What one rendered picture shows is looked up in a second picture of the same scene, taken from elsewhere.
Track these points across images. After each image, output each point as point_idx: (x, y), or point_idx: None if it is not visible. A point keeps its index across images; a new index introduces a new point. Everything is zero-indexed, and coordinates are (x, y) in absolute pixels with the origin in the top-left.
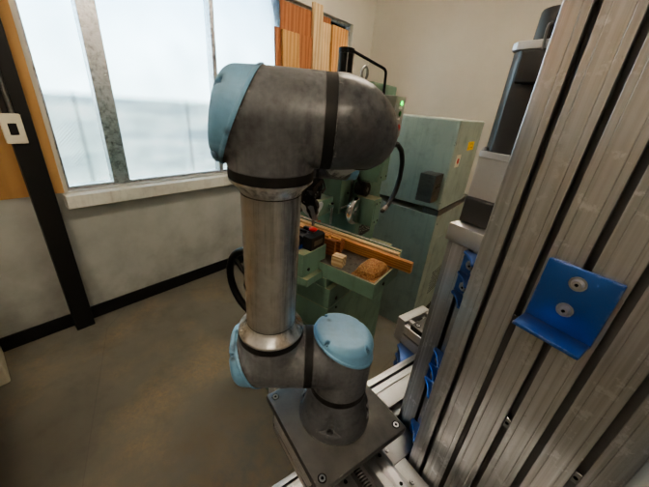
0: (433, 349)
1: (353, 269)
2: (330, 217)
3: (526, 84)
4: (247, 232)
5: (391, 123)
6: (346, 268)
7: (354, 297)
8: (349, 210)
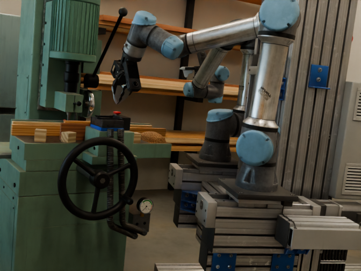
0: None
1: (144, 141)
2: (76, 113)
3: None
4: (280, 62)
5: None
6: (141, 142)
7: None
8: (93, 101)
